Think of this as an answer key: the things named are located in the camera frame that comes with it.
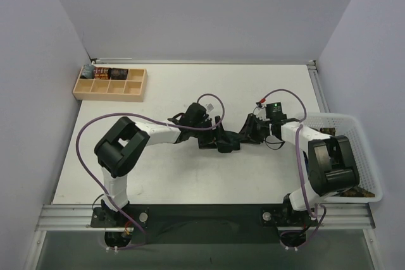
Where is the wooden compartment organizer box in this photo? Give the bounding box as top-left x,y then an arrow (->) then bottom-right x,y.
73,68 -> 147,102

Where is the dark brown rolled tie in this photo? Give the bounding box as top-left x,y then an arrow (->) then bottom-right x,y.
110,68 -> 128,80

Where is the grey rolled tie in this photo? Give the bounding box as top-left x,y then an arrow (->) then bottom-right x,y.
79,64 -> 95,80

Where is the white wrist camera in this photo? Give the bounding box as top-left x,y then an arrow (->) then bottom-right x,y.
252,99 -> 269,121
204,103 -> 214,113

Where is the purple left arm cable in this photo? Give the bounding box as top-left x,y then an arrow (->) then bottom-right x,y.
77,93 -> 225,249

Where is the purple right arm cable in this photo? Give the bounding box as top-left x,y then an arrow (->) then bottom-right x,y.
258,89 -> 326,249

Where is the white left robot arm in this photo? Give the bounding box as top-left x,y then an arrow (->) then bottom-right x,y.
94,102 -> 233,227

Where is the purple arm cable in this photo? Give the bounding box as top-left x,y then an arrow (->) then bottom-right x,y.
77,93 -> 225,249
258,89 -> 326,249

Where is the brown green patterned tie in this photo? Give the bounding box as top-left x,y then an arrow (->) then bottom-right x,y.
320,128 -> 375,198

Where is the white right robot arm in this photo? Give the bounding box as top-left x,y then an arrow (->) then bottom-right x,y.
239,102 -> 360,226

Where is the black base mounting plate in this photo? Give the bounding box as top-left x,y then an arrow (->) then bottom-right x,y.
90,204 -> 318,247

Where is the dark green tie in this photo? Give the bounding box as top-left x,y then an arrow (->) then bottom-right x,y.
216,131 -> 242,154

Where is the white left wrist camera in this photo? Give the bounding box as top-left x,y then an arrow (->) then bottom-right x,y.
204,103 -> 214,113

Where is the red patterned rolled tie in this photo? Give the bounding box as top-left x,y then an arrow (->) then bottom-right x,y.
93,67 -> 111,80

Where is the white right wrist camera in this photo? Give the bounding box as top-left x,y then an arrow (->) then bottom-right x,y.
252,99 -> 269,121

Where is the white plastic basket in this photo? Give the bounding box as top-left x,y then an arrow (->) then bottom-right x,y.
302,113 -> 383,204

